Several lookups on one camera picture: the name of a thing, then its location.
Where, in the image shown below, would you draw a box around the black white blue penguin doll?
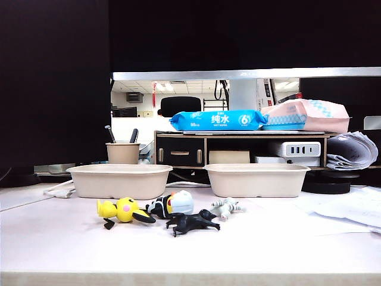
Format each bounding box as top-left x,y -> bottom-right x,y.
145,190 -> 195,220

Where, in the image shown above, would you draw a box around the grey striped cat figure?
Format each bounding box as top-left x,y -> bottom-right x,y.
210,197 -> 246,222

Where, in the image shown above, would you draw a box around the black cat figure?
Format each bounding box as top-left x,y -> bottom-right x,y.
165,209 -> 221,238

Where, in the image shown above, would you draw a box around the yellow mouse doll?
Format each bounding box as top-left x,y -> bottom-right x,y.
96,197 -> 157,231

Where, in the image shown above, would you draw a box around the small beige box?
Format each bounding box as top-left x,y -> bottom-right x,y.
208,150 -> 251,165

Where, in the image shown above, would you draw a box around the beige paper pulp box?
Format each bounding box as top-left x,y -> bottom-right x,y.
65,163 -> 174,200
204,163 -> 311,198

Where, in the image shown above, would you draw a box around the flat white box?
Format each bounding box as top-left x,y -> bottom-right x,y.
254,155 -> 321,167

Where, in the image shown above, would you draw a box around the blue wet wipes pack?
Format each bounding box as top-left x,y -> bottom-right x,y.
169,109 -> 269,131

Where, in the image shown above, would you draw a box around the black office chair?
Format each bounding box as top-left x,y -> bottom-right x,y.
160,96 -> 202,118

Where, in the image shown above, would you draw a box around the black rack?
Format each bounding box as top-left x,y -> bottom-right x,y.
202,97 -> 227,111

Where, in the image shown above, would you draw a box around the wooden desk shelf organizer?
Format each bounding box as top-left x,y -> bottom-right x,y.
154,130 -> 338,170

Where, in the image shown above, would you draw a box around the flat silver slab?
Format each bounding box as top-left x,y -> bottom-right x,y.
182,129 -> 326,135

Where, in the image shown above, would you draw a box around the beige paper cup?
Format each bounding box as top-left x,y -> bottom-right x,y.
105,142 -> 141,165

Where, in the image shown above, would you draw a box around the distant black monitors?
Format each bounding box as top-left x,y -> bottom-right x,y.
112,107 -> 138,118

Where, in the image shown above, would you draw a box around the white USB power strip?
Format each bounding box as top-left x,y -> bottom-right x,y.
267,141 -> 322,158

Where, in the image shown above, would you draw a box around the large white paper sheet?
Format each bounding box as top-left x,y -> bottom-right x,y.
252,193 -> 373,236

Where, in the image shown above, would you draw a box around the pink tissue pack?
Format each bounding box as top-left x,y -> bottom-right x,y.
260,99 -> 354,134

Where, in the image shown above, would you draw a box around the silver monitor foot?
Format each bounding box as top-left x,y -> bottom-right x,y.
33,163 -> 77,176

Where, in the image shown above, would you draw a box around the black round stand base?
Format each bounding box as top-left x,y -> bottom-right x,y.
301,170 -> 361,195

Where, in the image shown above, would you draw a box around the large black monitor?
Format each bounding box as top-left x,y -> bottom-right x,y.
0,0 -> 111,188

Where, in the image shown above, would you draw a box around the black monitor silver bezel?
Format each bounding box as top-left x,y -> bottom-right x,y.
108,0 -> 381,81

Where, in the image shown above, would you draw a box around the rolled paper stack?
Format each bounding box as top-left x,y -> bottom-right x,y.
326,130 -> 379,172

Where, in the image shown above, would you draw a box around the white paper sheet stack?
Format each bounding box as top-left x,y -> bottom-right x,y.
308,186 -> 381,235

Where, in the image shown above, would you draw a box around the white cable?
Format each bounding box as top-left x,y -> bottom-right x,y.
166,178 -> 213,189

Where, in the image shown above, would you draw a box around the black hanging strap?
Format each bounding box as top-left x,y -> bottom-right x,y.
214,79 -> 230,101

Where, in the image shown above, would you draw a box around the white adapter with cable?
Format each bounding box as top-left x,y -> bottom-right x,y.
43,179 -> 75,199

